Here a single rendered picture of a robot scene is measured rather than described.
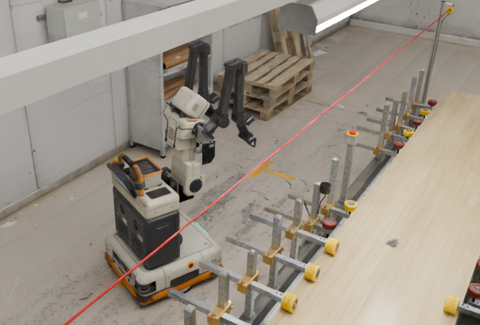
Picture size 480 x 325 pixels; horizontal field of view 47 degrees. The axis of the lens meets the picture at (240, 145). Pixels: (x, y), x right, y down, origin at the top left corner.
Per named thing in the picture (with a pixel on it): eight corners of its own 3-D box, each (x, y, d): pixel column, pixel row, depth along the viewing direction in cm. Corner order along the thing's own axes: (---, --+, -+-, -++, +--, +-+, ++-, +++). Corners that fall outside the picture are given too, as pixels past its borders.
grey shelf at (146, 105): (129, 147, 585) (121, -2, 514) (181, 118, 654) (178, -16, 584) (163, 158, 565) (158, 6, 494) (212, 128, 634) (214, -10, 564)
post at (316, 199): (306, 249, 337) (313, 182, 315) (308, 246, 340) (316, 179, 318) (311, 251, 336) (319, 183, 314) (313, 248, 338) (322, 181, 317)
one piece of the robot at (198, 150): (198, 167, 372) (198, 138, 362) (177, 151, 392) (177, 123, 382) (218, 161, 381) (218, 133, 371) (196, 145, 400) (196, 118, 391)
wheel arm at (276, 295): (198, 266, 274) (198, 261, 272) (202, 263, 277) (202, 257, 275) (288, 306, 252) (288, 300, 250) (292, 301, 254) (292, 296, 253)
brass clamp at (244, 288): (235, 290, 261) (236, 281, 259) (250, 274, 272) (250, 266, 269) (246, 295, 259) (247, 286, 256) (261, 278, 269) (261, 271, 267)
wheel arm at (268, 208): (263, 212, 338) (264, 206, 336) (266, 209, 341) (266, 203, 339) (329, 236, 319) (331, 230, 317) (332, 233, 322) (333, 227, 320)
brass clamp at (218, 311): (206, 323, 242) (206, 314, 240) (222, 304, 252) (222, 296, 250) (217, 328, 239) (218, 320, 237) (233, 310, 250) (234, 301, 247)
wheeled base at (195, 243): (141, 311, 369) (140, 281, 358) (103, 259, 414) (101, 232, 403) (225, 274, 405) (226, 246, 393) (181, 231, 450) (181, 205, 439)
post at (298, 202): (288, 270, 317) (295, 198, 295) (291, 266, 320) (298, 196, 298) (293, 272, 316) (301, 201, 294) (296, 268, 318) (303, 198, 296)
